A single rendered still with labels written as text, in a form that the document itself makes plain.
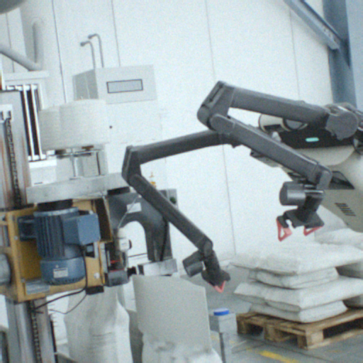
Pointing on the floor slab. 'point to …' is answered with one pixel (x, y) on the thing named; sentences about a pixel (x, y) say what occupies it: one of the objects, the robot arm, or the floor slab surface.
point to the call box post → (225, 347)
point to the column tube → (24, 346)
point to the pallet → (281, 325)
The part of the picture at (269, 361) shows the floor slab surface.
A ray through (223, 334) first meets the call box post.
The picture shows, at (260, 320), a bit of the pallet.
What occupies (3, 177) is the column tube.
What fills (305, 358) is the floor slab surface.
